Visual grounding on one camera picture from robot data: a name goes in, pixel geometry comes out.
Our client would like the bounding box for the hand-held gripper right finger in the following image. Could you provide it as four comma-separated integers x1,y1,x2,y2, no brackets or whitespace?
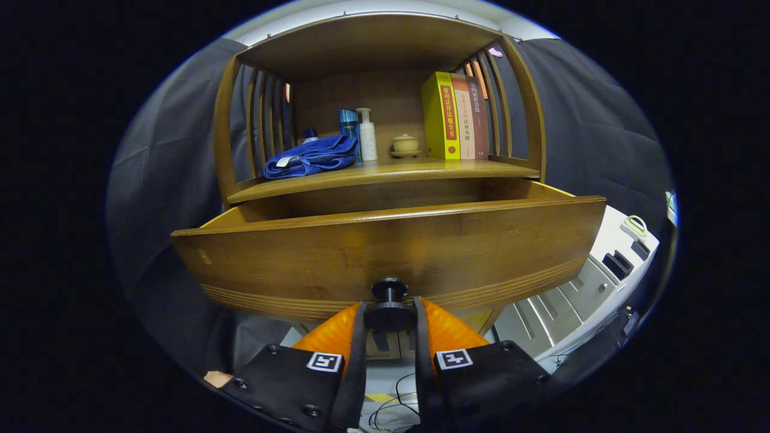
412,296,551,432

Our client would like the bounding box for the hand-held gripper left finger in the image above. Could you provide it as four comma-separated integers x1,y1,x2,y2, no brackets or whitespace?
220,301,369,432

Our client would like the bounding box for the wooden drawer with black knob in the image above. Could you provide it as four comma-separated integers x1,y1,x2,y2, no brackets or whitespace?
171,179,607,333

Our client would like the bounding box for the wooden cabinet door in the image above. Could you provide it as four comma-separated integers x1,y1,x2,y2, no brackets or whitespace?
366,330,392,360
391,330,416,360

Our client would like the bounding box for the wooden countertop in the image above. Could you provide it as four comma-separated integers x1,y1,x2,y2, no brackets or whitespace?
227,158,540,204

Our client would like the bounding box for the white side cabinet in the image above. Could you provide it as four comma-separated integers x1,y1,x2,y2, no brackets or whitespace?
493,204,661,373

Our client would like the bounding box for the wooden cabinet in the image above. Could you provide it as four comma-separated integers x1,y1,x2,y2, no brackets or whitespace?
214,12,547,361

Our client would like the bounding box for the blue folded towel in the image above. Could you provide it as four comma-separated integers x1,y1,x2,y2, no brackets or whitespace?
263,135,359,180

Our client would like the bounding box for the white pump bottle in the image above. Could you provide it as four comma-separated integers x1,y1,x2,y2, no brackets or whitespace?
356,108,378,162

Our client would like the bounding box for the blue glass bottle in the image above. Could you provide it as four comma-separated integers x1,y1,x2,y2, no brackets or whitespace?
338,109,360,163

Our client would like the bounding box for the white and orange book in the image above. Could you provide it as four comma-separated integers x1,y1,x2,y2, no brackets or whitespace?
451,73,476,161

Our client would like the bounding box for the brown book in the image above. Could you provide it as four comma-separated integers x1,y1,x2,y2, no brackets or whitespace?
465,75,489,160

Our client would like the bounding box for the thick yellow book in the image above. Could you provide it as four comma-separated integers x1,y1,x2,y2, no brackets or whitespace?
421,72,461,161

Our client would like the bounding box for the black floor cable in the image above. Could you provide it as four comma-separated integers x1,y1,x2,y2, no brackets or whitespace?
368,373,422,431

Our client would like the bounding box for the beige handle object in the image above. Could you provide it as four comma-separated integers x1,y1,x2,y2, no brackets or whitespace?
621,215,648,240

